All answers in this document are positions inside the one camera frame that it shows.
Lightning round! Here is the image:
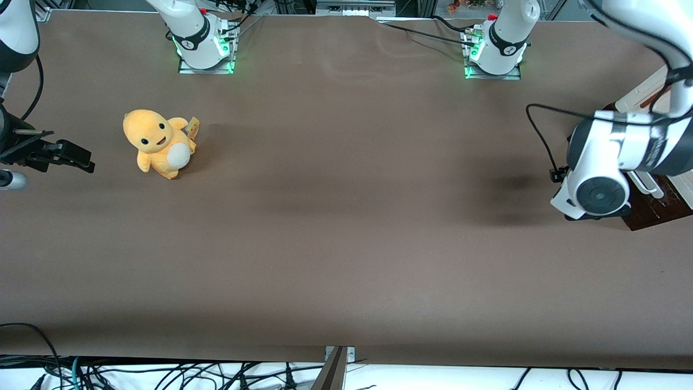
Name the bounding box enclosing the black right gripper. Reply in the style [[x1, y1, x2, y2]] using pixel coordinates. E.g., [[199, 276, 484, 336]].
[[0, 103, 96, 174]]

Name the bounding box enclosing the white drawer handle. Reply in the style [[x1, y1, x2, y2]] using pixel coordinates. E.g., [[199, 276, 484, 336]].
[[627, 170, 665, 199]]

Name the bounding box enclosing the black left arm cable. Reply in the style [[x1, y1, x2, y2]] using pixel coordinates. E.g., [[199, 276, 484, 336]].
[[525, 103, 672, 182]]

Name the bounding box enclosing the aluminium frame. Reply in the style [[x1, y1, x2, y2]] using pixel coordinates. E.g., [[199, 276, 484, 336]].
[[316, 0, 397, 18]]

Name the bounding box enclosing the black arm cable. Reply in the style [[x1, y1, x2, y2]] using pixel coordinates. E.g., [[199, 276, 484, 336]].
[[19, 53, 45, 122], [525, 103, 672, 182]]

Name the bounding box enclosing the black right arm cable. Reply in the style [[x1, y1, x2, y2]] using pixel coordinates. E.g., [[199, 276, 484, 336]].
[[19, 53, 45, 122]]

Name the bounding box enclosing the beige drawer cabinet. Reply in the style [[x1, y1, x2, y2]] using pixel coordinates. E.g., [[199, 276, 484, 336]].
[[614, 65, 693, 210]]

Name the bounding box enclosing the brown wooden drawer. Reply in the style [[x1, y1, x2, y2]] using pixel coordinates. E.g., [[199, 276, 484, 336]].
[[623, 171, 693, 232]]

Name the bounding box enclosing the yellow plush toy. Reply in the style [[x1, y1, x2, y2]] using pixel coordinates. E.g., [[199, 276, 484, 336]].
[[123, 109, 200, 180]]

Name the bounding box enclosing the brown wooden bar handle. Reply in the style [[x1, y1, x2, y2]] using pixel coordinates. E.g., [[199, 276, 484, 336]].
[[636, 81, 673, 112]]

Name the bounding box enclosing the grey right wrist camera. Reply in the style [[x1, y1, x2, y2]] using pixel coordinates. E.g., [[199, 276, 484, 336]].
[[0, 171, 28, 191]]

